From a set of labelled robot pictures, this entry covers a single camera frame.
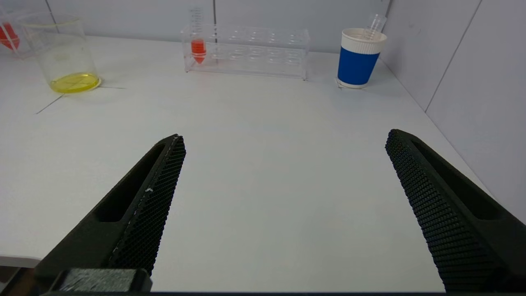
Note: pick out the test tube with red liquid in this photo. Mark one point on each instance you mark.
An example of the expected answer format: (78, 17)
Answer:
(8, 39)
(198, 49)

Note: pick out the clear acrylic test tube rack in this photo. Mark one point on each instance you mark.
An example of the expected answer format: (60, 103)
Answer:
(254, 61)
(22, 47)

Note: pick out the blue and white paper cup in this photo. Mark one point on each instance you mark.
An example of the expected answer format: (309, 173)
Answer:
(356, 65)

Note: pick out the clear glass beaker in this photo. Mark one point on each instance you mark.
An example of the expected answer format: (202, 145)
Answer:
(74, 82)

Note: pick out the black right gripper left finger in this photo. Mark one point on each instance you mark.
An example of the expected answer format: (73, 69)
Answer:
(135, 213)

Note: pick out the clear graduated test tube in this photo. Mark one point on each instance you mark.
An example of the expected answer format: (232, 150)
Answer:
(376, 24)

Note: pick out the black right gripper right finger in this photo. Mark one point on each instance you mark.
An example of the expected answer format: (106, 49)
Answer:
(444, 205)

